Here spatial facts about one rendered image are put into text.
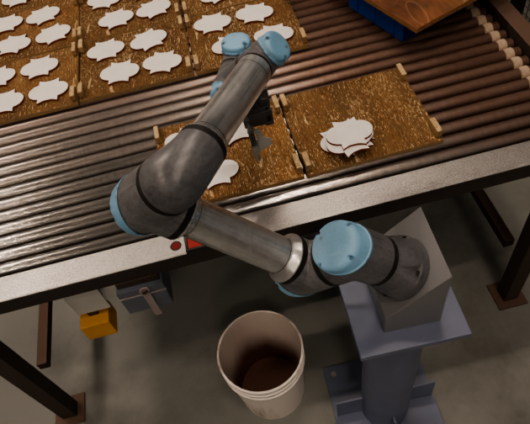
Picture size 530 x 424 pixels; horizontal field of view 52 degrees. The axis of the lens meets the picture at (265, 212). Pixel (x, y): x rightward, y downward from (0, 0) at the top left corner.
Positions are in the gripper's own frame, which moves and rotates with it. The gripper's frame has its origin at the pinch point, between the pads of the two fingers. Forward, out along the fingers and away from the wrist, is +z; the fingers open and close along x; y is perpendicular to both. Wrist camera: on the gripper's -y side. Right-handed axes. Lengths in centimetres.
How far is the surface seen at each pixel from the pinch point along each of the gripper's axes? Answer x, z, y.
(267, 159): -1.7, 6.2, 3.2
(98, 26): 92, 6, -44
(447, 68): 18, 9, 69
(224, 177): -4.9, 5.2, -10.3
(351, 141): -8.2, 1.6, 27.2
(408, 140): -9.1, 6.9, 44.2
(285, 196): -15.7, 8.1, 5.1
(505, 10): 35, 7, 97
